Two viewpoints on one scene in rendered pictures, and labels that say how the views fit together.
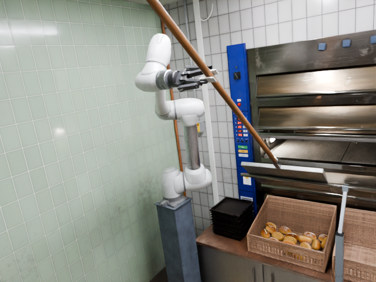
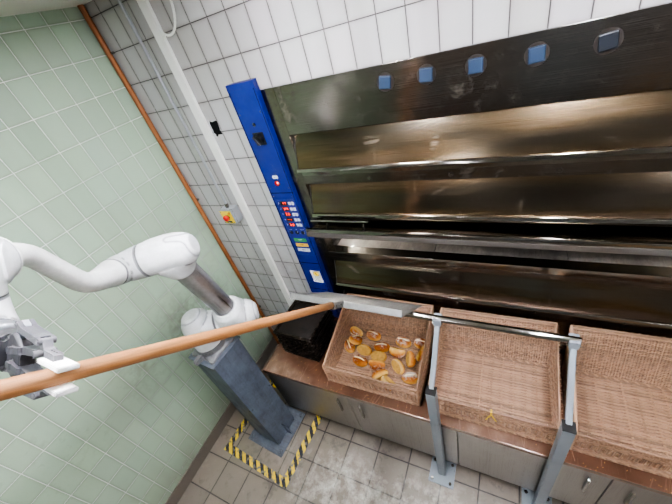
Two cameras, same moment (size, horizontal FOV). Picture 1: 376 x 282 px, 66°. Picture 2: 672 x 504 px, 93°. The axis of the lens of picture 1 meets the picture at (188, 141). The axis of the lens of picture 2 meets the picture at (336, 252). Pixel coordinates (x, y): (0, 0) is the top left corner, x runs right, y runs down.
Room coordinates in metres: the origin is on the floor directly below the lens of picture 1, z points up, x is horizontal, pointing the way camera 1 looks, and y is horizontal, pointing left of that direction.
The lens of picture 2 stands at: (0.83, -0.60, 2.30)
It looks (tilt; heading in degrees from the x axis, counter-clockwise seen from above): 36 degrees down; 358
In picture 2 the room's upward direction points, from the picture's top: 18 degrees counter-clockwise
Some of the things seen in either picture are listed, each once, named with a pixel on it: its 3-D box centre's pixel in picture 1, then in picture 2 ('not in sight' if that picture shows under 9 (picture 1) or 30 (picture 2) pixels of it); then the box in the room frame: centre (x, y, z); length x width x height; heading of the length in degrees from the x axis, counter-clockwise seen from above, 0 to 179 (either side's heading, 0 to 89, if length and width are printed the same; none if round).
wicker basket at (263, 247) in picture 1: (292, 228); (379, 343); (1.99, -0.72, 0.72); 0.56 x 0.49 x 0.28; 53
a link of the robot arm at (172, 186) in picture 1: (172, 181); (201, 327); (2.14, 0.16, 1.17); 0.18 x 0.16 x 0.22; 90
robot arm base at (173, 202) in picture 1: (171, 198); (209, 346); (2.12, 0.19, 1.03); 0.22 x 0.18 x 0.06; 139
